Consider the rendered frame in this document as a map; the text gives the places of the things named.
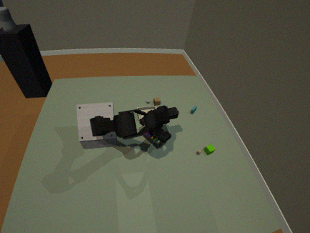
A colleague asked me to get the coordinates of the green cube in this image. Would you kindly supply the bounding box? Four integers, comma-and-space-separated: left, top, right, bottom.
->
204, 144, 215, 155

